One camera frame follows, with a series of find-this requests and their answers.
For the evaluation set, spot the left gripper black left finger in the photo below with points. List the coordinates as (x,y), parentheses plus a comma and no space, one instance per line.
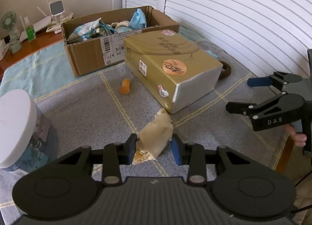
(116,154)

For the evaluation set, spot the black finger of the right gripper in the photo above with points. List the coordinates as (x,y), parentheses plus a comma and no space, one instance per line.
(277,79)
(284,106)

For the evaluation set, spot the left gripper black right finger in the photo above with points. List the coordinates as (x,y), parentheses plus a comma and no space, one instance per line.
(192,155)

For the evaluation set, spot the cream yellow cloth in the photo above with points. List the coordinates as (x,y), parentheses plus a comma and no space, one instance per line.
(153,138)

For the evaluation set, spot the light blue plastic glove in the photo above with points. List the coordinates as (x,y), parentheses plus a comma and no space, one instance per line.
(211,53)

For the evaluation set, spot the blue silver brocade pouch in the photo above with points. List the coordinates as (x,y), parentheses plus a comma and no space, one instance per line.
(85,31)

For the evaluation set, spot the blue face mask stack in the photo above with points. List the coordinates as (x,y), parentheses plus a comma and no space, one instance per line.
(138,20)

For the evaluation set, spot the person's right hand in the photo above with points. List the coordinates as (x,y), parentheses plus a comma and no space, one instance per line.
(299,139)

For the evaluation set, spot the white louvered closet door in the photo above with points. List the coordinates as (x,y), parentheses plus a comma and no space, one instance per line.
(263,35)

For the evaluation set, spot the small orange cylinder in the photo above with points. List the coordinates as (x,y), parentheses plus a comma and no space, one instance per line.
(125,87)

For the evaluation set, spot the gold tissue pack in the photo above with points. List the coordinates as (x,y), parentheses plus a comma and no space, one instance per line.
(174,70)

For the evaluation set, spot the clear jar white lid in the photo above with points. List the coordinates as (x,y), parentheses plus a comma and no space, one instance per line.
(29,141)

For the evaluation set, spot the brown cardboard box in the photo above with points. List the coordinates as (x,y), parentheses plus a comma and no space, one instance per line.
(97,53)

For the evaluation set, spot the wooden nightstand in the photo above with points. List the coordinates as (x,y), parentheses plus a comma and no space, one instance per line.
(42,40)

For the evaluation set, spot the white remote control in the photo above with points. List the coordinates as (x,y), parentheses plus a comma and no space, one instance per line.
(56,29)

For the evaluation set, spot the green small box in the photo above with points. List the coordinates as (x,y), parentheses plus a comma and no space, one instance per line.
(30,32)

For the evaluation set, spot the white wifi router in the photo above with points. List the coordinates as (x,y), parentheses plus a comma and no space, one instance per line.
(43,23)

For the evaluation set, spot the white power strip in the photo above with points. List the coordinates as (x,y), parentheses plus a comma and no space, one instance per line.
(4,47)

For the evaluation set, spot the white smart display stand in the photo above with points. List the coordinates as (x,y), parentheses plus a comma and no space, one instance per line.
(57,11)

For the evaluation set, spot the green desk fan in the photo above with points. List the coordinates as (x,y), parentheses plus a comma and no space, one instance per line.
(8,23)

